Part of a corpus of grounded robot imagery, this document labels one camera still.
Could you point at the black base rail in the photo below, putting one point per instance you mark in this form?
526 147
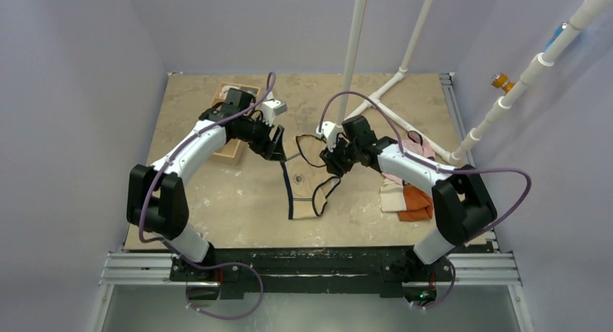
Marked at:
389 272

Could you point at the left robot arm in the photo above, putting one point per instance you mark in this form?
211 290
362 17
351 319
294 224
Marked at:
157 202

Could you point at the pink underwear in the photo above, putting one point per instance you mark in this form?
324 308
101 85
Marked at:
417 144

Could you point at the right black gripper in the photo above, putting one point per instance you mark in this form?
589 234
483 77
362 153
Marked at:
341 152

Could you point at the blue clip on pipe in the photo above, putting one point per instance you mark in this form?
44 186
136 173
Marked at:
557 32

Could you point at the rolled white underwear in tray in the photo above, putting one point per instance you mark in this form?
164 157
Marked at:
223 91

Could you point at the orange valve fitting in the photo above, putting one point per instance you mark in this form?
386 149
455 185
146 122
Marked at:
502 82

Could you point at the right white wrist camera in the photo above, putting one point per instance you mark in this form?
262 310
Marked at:
328 132

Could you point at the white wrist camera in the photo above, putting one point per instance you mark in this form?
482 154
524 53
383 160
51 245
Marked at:
328 132
271 109

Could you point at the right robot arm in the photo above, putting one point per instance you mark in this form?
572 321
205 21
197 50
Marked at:
462 204

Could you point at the wooden compartment tray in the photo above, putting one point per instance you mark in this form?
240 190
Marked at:
231 153

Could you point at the white PVC pipe on wall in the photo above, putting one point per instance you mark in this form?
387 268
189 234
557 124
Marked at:
584 16

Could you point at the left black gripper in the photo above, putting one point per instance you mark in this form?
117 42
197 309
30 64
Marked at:
264 147

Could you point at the orange white underwear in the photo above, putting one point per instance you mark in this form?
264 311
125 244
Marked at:
409 203

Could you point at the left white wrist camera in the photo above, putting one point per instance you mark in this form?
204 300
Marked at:
271 109

